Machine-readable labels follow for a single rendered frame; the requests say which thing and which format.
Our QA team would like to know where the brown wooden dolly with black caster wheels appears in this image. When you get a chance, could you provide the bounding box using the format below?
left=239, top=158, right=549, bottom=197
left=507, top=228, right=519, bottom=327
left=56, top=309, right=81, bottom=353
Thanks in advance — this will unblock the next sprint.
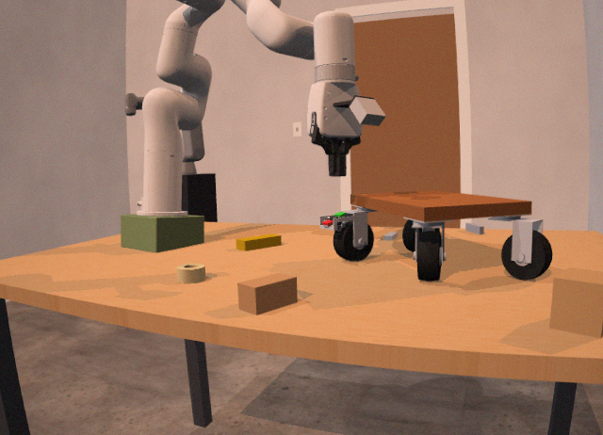
left=319, top=191, right=552, bottom=282

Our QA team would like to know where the beige roll of tape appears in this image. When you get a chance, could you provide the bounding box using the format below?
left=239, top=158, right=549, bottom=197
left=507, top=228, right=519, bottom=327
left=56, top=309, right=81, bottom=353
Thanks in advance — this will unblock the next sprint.
left=177, top=264, right=206, bottom=283

